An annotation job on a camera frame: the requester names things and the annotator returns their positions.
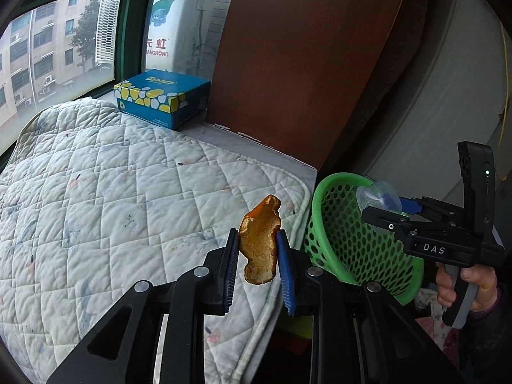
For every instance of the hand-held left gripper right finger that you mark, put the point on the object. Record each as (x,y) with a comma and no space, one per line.
(284,276)

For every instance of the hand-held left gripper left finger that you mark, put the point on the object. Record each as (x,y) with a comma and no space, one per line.
(231,272)

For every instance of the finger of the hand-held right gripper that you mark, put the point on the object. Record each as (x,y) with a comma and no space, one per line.
(384,220)
(440,210)

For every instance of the small clear plastic cup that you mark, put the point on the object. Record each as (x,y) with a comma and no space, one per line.
(378,194)

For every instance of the orange wrapper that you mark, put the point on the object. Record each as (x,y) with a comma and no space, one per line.
(260,240)

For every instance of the green perforated plastic basket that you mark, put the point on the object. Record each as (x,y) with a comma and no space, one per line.
(340,232)

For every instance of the person's right forearm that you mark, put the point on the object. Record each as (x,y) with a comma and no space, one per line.
(488,328)

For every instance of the person's right hand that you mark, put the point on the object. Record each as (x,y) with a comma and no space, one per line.
(484,284)

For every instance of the floral cloth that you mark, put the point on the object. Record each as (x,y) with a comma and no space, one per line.
(436,328)

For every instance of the white quilted mattress pad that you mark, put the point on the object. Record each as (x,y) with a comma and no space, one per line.
(120,192)

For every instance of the brown wooden board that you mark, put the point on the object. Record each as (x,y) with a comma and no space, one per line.
(300,68)

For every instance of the blue patterned tissue box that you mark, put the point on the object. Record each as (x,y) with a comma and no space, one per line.
(160,88)

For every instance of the white air conditioner unit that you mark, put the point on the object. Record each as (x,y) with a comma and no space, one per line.
(180,20)

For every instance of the apartment building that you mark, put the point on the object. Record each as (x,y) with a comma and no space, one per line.
(44,48)

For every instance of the dark wooden door frame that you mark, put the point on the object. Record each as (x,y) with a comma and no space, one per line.
(384,108)

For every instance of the green window frame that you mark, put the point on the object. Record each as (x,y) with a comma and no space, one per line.
(134,28)

